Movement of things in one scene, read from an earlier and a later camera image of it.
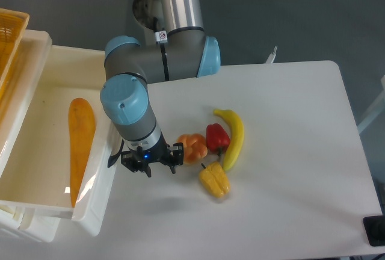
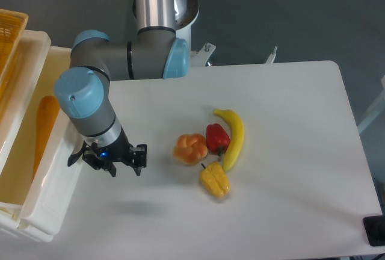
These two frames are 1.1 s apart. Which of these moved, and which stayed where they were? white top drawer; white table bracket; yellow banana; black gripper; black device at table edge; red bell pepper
Moved: black gripper; white top drawer
Stayed: red bell pepper; white table bracket; yellow banana; black device at table edge
